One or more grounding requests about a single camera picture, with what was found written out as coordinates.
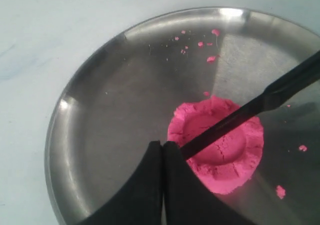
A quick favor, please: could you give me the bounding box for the black kitchen knife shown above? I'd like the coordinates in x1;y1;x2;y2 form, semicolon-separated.
180;51;320;160

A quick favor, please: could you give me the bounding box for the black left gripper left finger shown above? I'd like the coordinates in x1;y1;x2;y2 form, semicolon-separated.
79;141;163;225

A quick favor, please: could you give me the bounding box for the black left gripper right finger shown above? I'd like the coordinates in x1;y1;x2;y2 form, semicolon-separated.
162;141;254;225

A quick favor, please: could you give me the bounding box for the round steel plate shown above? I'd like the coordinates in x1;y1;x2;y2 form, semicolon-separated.
44;7;320;225

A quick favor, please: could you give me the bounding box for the pink clay lump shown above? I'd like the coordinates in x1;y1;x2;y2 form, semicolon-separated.
167;96;264;195

